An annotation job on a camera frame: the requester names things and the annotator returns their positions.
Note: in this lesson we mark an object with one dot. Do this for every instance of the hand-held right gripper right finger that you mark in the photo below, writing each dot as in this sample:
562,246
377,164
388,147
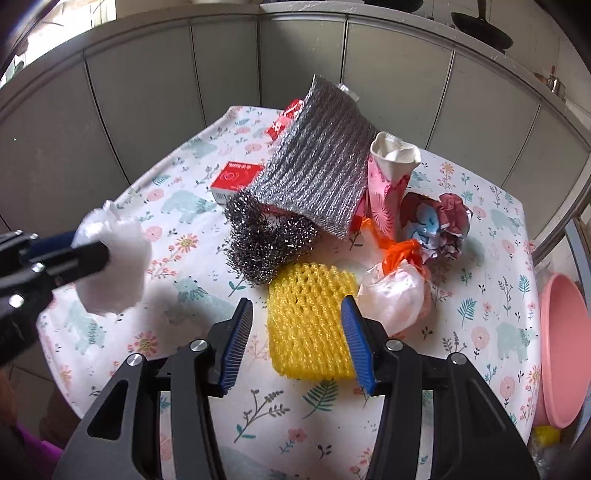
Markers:
356,344

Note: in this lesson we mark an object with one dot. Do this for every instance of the black pan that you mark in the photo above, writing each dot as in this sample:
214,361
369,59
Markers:
485,27

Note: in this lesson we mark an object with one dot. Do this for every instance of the silver mesh scouring cloth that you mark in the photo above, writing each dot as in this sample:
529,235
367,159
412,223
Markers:
318,161

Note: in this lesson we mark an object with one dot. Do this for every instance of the small yellow object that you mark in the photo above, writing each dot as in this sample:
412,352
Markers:
545,434

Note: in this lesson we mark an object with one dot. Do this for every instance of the red cardboard box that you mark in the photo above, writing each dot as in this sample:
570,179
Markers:
235,177

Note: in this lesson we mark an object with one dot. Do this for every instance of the grey panelled cabinet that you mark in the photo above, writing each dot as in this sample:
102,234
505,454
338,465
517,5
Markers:
138,115

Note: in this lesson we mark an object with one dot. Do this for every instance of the crumpled patterned paper ball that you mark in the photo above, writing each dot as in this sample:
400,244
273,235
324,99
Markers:
438,226

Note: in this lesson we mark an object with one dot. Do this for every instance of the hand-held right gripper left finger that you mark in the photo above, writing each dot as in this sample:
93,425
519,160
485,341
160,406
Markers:
235,344

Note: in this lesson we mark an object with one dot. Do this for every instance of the metal railing tube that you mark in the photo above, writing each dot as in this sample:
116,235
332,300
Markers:
565,221

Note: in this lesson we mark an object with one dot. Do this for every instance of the yellow foam fruit net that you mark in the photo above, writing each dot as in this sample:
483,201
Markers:
304,323

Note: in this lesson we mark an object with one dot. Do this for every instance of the pink paper cup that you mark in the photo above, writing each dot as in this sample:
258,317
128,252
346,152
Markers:
385,194

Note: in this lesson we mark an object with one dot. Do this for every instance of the white plastic wad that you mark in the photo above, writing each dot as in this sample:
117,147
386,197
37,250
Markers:
124,267

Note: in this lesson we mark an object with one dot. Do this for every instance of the white and orange plastic bag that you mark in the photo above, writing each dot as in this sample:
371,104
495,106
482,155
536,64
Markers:
392,300

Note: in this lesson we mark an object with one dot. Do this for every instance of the red plastic wrapper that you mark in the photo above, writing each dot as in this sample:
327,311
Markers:
280,124

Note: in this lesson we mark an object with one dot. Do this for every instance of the steel wool scrubber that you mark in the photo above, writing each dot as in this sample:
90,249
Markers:
258,244

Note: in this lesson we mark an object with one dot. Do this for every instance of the purple garment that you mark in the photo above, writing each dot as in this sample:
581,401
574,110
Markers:
37,457

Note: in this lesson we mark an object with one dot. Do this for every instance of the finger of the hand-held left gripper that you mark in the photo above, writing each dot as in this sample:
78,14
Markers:
51,243
83,261

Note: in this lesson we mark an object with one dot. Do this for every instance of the floral bear print tablecloth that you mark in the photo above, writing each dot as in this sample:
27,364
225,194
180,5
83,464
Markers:
485,295

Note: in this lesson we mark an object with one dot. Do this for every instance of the pink plastic basin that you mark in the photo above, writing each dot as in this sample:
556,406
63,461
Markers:
558,350

